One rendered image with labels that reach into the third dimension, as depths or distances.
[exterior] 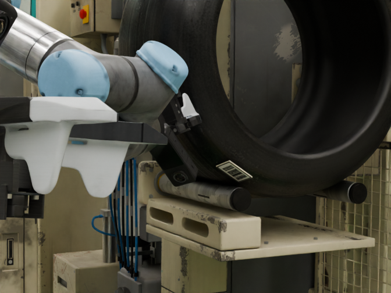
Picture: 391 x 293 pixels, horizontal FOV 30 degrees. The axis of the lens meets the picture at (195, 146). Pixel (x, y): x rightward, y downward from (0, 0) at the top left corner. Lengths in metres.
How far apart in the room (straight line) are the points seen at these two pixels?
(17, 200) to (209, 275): 1.32
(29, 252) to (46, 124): 1.56
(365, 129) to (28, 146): 1.12
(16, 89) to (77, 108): 1.57
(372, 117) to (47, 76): 0.82
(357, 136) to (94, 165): 1.00
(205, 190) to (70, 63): 0.66
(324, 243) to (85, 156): 0.99
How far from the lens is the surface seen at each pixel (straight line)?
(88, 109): 0.44
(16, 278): 2.00
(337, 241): 1.52
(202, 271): 1.79
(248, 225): 1.39
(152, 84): 0.96
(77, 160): 0.57
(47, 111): 0.45
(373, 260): 2.07
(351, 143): 1.50
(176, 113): 1.19
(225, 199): 1.39
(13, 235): 1.98
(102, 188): 0.57
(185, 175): 1.19
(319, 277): 1.99
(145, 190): 1.67
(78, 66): 0.86
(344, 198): 1.55
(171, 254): 1.81
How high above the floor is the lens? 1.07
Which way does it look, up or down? 3 degrees down
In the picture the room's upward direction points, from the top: 1 degrees clockwise
